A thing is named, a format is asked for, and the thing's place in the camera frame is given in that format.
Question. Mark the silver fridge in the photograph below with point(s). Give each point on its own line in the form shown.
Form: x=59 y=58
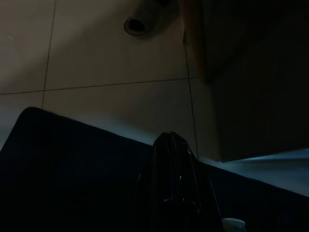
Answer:
x=260 y=84

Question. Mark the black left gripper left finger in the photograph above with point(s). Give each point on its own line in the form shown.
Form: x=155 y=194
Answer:
x=157 y=193

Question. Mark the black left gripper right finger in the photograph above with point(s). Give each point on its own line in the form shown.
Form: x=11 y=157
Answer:
x=198 y=205

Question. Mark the grey slipper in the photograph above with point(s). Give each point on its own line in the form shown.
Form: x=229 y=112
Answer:
x=157 y=21

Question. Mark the black floor carpet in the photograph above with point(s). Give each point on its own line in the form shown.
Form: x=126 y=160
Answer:
x=60 y=169

